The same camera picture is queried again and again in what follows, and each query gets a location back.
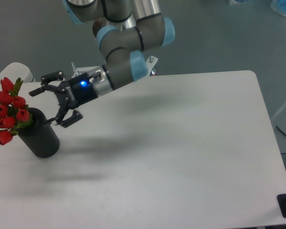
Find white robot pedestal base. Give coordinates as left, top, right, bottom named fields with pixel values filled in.
left=71, top=55, right=158, bottom=78

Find blue plastic bag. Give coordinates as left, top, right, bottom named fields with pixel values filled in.
left=228, top=0, right=286, bottom=19

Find black ribbed cylindrical vase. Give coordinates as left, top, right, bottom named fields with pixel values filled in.
left=17, top=107, right=60, bottom=158

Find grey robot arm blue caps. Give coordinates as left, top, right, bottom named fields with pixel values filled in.
left=30, top=0, right=175, bottom=127

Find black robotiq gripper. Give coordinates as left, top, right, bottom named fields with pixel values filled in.
left=29, top=70, right=100, bottom=129

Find white rounded chair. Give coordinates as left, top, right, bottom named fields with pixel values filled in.
left=0, top=62, right=36, bottom=83

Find red tulip bouquet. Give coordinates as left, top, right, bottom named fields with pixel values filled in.
left=0, top=77, right=34, bottom=146

